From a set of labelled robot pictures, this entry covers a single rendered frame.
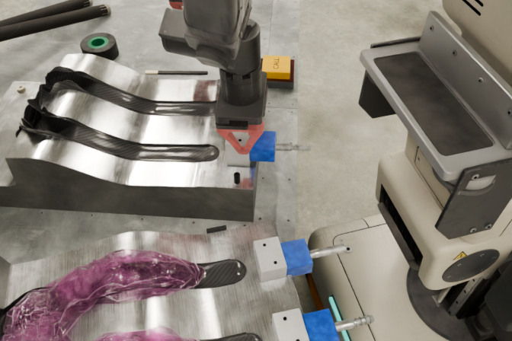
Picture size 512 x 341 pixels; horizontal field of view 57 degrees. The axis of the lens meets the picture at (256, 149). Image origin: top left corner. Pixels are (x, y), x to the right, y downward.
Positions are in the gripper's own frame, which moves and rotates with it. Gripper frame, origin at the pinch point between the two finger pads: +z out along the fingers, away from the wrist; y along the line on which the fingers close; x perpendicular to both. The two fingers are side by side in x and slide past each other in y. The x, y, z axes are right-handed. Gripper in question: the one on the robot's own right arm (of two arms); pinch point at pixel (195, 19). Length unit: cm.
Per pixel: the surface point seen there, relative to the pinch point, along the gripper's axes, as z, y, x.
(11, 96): 8.4, 15.8, -34.2
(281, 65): 11.8, -2.1, 17.0
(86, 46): 11.1, -5.0, -27.3
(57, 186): 7.7, 36.8, -16.3
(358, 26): 97, -151, 52
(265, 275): 8, 49, 18
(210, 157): 6.5, 29.8, 7.3
